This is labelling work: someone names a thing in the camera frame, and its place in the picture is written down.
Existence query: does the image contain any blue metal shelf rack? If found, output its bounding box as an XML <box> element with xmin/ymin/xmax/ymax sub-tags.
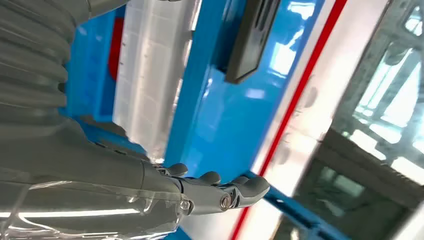
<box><xmin>59</xmin><ymin>0</ymin><xmax>352</xmax><ymax>240</ymax></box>

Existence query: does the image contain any blue plastic crate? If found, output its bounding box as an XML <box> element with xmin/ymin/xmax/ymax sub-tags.
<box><xmin>61</xmin><ymin>6</ymin><xmax>127</xmax><ymax>123</ymax></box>

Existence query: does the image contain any white translucent plastic bin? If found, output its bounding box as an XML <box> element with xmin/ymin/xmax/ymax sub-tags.
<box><xmin>112</xmin><ymin>0</ymin><xmax>203</xmax><ymax>165</ymax></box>

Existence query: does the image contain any red item in crate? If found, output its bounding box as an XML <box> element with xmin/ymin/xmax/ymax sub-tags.
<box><xmin>108</xmin><ymin>17</ymin><xmax>125</xmax><ymax>82</ymax></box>

